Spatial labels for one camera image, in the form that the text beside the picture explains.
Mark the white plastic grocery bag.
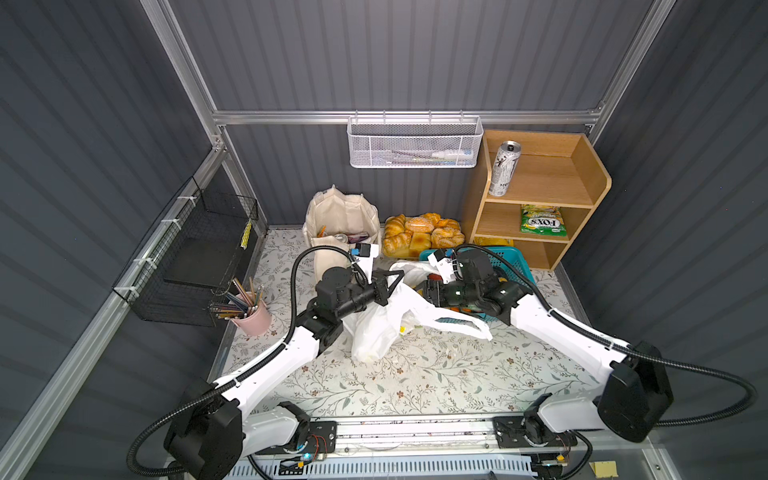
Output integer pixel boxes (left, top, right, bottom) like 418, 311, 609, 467
343, 261, 493, 363

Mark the cream canvas tote bag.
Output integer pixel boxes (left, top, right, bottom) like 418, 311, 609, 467
302, 185, 382, 251

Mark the purple Fox's candy bag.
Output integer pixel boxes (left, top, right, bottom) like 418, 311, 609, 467
347, 233, 370, 244

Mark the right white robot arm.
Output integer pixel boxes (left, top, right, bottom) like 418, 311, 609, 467
424, 244, 758, 446

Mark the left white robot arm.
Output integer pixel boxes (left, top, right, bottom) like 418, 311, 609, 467
126, 248, 405, 479

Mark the teal plastic basket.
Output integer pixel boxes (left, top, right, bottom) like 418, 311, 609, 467
418, 246, 536, 322

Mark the yellow bread tray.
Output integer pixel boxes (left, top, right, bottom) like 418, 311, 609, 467
382, 213, 465, 259

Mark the pink pencil cup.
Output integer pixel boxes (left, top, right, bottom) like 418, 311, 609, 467
208, 277, 272, 337

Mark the floral table mat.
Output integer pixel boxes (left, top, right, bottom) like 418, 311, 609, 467
209, 228, 597, 417

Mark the green Fox's candy bag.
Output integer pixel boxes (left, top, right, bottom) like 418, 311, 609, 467
520, 204, 567, 238

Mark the wooden shelf unit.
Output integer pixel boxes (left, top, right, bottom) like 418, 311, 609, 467
460, 130, 612, 270

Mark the left silver drink can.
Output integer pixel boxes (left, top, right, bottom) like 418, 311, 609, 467
488, 140, 522, 197

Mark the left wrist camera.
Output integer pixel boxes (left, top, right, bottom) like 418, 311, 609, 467
350, 242, 380, 281

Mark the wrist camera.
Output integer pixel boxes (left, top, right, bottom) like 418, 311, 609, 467
350, 242, 380, 281
427, 248, 457, 284

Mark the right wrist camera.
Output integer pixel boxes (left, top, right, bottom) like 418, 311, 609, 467
427, 248, 457, 284

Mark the white wire wall basket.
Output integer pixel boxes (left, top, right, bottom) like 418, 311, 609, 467
346, 112, 484, 169

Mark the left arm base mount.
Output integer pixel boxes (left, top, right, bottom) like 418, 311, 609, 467
278, 420, 338, 454

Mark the black wire wall basket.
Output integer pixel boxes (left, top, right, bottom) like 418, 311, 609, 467
113, 181, 260, 327

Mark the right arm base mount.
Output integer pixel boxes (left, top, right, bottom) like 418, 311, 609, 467
492, 415, 578, 448

